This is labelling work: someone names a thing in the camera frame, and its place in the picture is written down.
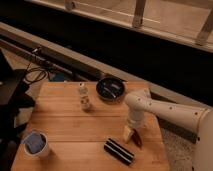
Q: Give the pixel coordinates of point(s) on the white wrist tool mount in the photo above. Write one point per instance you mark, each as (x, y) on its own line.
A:
(135, 120)

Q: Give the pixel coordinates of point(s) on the red chili pepper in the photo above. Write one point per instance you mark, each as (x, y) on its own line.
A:
(137, 139)

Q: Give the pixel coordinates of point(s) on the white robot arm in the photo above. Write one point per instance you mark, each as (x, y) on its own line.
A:
(198, 120)

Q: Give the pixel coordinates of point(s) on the black white striped block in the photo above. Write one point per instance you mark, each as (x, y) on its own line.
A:
(119, 152)

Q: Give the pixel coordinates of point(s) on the black round bowl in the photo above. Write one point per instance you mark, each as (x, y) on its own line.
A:
(110, 88)

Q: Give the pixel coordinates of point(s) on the small clear plastic bottle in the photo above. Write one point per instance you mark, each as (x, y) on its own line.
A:
(84, 98)

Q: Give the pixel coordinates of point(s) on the black equipment at left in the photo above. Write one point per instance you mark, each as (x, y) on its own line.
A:
(12, 97)

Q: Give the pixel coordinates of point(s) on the grey metal rail beam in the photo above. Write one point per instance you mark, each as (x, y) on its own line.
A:
(84, 63)

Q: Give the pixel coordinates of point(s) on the wooden railing frame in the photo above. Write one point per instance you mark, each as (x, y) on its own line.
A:
(188, 22)

